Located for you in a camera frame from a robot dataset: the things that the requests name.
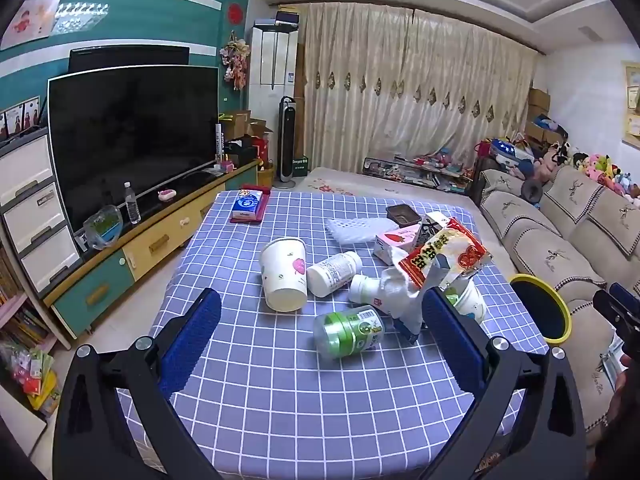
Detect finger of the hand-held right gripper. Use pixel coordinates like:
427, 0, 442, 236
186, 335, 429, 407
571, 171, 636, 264
593, 282, 640, 343

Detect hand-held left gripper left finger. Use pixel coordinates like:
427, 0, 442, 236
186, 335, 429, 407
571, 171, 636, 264
52, 287, 223, 480

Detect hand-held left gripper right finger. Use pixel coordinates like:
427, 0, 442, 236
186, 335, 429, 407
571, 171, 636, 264
421, 287, 587, 480

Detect white yogurt cup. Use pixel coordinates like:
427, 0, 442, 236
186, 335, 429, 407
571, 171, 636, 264
445, 280, 488, 325

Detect white plastic wrapper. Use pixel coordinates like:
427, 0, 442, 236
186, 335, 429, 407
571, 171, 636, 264
380, 267, 431, 346

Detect black yellow-rimmed trash bin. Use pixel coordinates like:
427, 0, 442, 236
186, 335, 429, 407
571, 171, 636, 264
508, 273, 572, 345

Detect red and white snack bag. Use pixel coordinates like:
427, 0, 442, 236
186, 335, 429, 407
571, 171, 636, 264
397, 217, 493, 291

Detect clear green plastic jar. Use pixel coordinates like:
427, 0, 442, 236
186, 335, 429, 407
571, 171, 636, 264
313, 305, 386, 358

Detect small white drink bottle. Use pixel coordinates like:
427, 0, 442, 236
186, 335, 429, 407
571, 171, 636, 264
348, 274, 396, 318

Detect white paper cup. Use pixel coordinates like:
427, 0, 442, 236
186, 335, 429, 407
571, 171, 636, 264
259, 237, 308, 312

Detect pink milk carton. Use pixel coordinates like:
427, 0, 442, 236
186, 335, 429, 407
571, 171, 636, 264
372, 225, 423, 266

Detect brown plastic tray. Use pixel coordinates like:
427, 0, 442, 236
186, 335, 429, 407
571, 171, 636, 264
386, 204, 422, 226

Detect white pill bottle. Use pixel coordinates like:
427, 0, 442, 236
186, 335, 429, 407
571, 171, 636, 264
306, 251, 363, 297

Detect white scrub brush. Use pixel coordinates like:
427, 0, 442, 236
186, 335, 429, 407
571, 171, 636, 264
326, 217, 388, 247

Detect pile of papers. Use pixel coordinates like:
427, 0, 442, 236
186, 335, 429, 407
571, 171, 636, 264
602, 332, 626, 386

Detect beige sofa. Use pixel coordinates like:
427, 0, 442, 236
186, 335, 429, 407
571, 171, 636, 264
472, 165, 640, 446

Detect green and yellow TV cabinet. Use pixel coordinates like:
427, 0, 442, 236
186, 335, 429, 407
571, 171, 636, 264
42, 160, 263, 338

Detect pile of plush toys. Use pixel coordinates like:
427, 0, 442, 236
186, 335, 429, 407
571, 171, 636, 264
530, 140, 640, 206

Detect glass bowl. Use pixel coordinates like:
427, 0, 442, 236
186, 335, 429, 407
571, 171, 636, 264
82, 205, 123, 251

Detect blue and red tissue pack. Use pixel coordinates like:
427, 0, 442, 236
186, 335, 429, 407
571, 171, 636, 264
230, 186, 272, 223

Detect clear water bottle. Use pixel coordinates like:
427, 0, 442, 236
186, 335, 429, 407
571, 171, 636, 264
123, 182, 142, 225

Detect pile of books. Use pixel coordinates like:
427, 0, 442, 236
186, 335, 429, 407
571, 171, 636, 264
0, 305, 61, 416

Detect cluttered glass coffee table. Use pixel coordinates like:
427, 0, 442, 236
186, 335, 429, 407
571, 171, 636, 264
362, 152, 473, 193

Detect white plastic drawer unit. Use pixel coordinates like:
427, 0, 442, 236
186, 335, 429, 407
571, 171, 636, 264
0, 127, 83, 301

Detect large black television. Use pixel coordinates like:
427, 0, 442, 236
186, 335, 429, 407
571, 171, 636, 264
47, 65, 221, 236

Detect stack of cardboard boxes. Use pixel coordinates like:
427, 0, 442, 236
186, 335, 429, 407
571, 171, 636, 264
525, 87, 566, 146

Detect open cardboard boxes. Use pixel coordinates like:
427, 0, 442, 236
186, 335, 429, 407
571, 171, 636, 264
220, 110, 273, 146

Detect black tower fan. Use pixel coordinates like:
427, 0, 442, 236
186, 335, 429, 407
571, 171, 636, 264
276, 96, 300, 183

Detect beige embroidered curtain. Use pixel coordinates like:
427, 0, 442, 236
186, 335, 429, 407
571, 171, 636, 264
297, 2, 538, 181

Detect white standing air conditioner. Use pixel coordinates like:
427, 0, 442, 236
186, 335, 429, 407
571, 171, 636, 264
250, 20, 301, 171

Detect hanging flower decoration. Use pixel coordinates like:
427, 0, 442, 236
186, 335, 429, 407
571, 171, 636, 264
220, 30, 251, 91

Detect wall photos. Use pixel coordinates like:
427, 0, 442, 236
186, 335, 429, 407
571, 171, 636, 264
0, 96, 42, 138

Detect black wall-mounted screen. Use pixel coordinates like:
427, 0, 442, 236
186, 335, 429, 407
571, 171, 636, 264
68, 45, 191, 76

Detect pink wall picture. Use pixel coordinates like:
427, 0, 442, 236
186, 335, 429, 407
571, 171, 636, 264
0, 0, 63, 51

